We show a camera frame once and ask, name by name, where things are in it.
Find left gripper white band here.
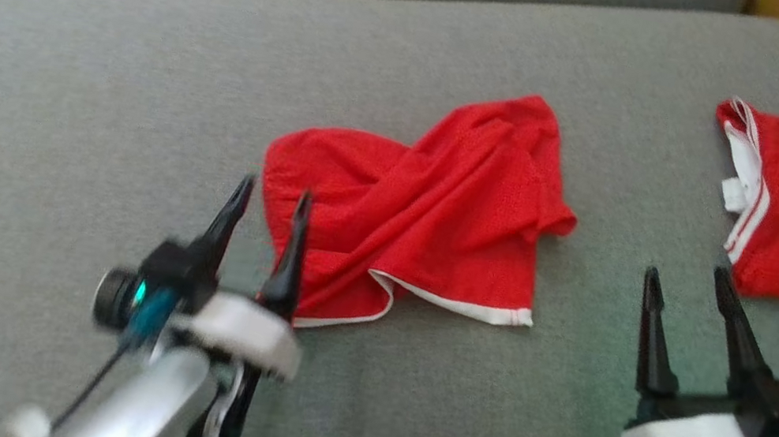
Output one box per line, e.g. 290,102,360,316
69,151,331,437

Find grey sofa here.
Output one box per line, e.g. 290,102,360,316
0,0,779,437

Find red shorts with white hem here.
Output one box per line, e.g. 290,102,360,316
236,50,598,373

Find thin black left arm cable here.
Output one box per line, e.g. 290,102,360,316
51,272,181,437

